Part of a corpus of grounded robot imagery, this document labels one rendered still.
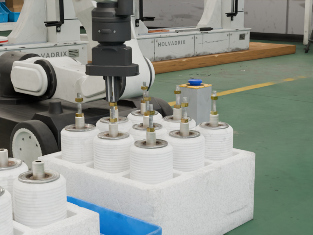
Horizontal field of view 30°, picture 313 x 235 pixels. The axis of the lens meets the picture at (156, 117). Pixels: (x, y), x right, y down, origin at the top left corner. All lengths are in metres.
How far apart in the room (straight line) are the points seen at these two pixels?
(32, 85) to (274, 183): 0.89
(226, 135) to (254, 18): 5.90
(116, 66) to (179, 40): 3.18
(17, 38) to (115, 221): 2.57
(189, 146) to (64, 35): 2.56
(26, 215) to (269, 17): 6.28
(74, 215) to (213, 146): 0.46
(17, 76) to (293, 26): 5.18
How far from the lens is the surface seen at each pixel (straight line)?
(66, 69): 1.99
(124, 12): 1.27
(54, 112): 1.84
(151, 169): 1.26
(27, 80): 2.10
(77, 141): 1.42
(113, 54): 1.31
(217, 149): 1.44
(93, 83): 1.82
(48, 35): 3.85
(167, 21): 8.20
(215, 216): 1.41
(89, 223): 1.09
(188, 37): 4.56
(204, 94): 1.69
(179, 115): 1.53
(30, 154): 1.83
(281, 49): 5.52
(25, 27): 3.76
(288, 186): 1.84
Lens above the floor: 0.58
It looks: 12 degrees down
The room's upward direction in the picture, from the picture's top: straight up
